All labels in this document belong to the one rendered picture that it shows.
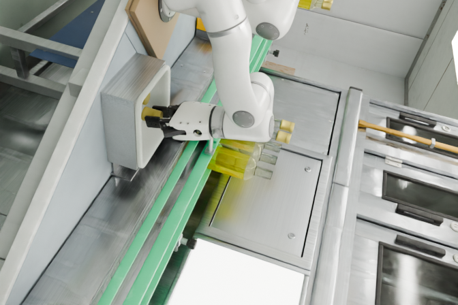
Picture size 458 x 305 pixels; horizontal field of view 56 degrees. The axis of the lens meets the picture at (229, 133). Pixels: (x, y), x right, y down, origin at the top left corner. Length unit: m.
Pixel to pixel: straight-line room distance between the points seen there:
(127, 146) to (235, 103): 0.32
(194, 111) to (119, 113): 0.17
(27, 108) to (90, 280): 0.88
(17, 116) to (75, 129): 0.77
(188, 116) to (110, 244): 0.34
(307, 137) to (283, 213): 0.41
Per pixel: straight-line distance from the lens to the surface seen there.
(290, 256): 1.27
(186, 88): 1.28
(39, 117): 1.68
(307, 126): 1.72
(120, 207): 1.10
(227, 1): 0.82
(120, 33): 1.01
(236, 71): 0.83
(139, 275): 1.02
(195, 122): 0.98
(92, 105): 0.96
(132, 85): 0.99
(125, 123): 1.00
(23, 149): 1.58
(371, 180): 1.61
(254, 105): 0.85
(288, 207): 1.38
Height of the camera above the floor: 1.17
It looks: 8 degrees down
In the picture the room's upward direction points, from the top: 107 degrees clockwise
